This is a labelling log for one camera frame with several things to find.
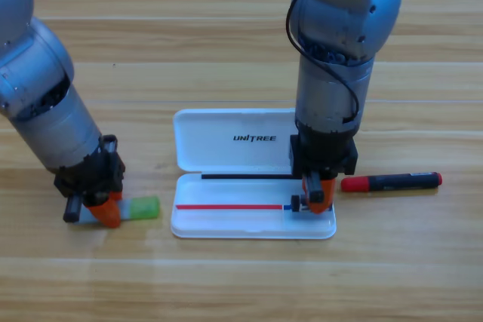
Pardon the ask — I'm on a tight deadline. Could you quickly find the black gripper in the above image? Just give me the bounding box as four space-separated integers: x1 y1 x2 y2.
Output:
289 120 358 215
54 133 126 229

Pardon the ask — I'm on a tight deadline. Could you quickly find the dark blue eraser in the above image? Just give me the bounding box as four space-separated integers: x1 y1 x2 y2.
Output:
291 194 309 213

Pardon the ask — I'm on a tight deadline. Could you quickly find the red and black marker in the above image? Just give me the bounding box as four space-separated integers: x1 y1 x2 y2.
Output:
340 171 443 194

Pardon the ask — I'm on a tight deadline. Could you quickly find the white Unitree pencil case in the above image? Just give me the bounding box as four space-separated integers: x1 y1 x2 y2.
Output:
170 108 337 241

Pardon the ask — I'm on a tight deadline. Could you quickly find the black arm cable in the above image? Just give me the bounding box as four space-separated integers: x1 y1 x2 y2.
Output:
285 0 360 124

